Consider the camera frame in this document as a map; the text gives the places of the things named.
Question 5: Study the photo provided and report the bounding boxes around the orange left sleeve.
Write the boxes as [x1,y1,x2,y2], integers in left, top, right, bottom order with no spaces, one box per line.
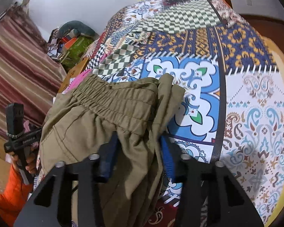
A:
[0,166,33,226]

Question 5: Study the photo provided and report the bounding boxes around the olive green pants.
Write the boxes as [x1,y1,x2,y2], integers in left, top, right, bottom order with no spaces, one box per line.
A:
[39,74,185,226]

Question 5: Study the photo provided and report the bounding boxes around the striped maroon curtain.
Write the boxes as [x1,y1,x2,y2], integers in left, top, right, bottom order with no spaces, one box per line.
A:
[0,6,66,139]

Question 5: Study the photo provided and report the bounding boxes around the left hand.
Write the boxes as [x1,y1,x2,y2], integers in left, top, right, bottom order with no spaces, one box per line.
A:
[8,146,38,175]

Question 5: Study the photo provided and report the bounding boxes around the pink folded pants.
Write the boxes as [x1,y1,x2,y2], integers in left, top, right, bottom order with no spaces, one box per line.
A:
[62,69,92,94]

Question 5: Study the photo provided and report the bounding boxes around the patchwork patterned bedspread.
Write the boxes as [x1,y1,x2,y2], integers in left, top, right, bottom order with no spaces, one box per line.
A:
[84,0,284,224]

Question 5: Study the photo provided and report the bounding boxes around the teal stuffed toy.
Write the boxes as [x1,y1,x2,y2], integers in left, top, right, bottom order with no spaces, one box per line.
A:
[57,21,96,38]

